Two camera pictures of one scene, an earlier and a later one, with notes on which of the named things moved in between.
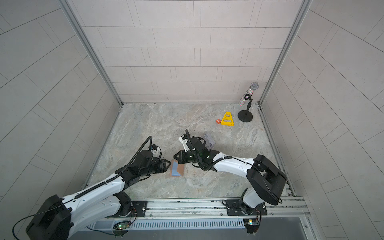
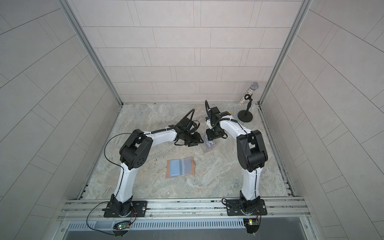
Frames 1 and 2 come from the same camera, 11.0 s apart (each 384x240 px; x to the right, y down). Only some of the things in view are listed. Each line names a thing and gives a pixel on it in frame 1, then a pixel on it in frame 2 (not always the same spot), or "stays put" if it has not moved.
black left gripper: [163, 168] → [196, 141]
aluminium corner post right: [303, 8] stays put
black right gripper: [182, 157] → [210, 135]
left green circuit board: [121, 225] stays put
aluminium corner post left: [76, 26] stays put
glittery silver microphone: [254, 86] stays put
